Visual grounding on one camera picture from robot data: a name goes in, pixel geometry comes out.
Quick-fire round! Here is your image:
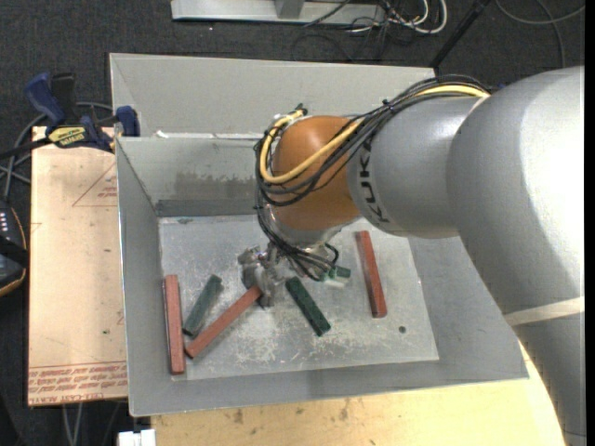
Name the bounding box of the red-brown block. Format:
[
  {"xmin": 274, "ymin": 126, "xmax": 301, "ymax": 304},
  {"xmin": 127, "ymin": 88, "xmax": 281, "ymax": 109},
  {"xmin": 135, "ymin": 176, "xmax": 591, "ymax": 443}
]
[
  {"xmin": 162, "ymin": 274, "xmax": 188, "ymax": 376},
  {"xmin": 354, "ymin": 230, "xmax": 389, "ymax": 320},
  {"xmin": 184, "ymin": 285, "xmax": 264, "ymax": 360}
]

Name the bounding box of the dark green flat block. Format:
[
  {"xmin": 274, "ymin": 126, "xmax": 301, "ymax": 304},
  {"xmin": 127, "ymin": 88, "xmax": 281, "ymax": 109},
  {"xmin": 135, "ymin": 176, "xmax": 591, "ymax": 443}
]
[
  {"xmin": 284, "ymin": 275, "xmax": 333, "ymax": 338},
  {"xmin": 181, "ymin": 274, "xmax": 225, "ymax": 338}
]

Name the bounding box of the brown cardboard board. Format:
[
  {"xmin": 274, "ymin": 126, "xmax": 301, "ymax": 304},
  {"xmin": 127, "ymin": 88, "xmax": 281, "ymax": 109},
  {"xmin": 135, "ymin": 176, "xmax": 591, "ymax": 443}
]
[{"xmin": 27, "ymin": 125, "xmax": 129, "ymax": 408}]

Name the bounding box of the grey metal bin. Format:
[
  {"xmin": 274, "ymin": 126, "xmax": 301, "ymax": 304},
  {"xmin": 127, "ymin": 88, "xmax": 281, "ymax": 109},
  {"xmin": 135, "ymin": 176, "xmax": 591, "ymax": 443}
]
[{"xmin": 109, "ymin": 52, "xmax": 530, "ymax": 418}]

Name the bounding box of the black cylinder on white bracket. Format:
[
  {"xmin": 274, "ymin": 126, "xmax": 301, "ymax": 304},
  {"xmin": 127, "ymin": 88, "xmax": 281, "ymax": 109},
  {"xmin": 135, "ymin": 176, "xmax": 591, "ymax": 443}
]
[{"xmin": 324, "ymin": 267, "xmax": 350, "ymax": 289}]

